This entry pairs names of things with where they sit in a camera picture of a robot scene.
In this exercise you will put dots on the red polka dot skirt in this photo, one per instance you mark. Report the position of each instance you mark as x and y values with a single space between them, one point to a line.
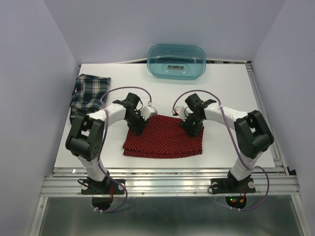
163 138

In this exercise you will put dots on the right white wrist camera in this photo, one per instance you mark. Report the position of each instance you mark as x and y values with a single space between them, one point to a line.
181 112

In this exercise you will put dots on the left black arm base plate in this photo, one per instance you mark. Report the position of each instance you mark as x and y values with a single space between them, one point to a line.
108 187

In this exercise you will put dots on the teal plastic tub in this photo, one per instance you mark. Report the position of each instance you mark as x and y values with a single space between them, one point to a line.
177 62

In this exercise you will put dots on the aluminium rail frame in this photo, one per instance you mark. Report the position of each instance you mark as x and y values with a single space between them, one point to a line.
170 197

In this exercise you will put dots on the blue plaid folded skirt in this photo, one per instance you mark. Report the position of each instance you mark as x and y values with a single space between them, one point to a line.
87 93

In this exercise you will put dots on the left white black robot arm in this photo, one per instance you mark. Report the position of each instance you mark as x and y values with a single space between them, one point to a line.
86 140

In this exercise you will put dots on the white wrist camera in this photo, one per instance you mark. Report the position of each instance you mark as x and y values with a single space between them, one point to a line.
181 112
147 112

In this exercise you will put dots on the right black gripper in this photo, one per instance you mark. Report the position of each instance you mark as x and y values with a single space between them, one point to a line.
192 131

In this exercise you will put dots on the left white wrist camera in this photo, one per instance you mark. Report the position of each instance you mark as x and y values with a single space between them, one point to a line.
147 112

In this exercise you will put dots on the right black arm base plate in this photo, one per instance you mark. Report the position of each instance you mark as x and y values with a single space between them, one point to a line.
237 190

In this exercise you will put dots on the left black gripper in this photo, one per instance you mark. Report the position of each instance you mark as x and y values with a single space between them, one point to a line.
138 129

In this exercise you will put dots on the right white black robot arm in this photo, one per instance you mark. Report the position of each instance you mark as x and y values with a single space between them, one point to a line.
249 132

